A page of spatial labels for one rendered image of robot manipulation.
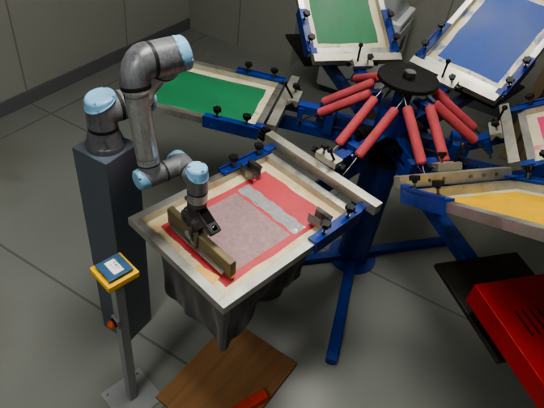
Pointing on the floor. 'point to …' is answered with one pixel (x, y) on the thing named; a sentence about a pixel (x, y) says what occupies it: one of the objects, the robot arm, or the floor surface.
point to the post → (130, 387)
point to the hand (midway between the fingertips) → (200, 243)
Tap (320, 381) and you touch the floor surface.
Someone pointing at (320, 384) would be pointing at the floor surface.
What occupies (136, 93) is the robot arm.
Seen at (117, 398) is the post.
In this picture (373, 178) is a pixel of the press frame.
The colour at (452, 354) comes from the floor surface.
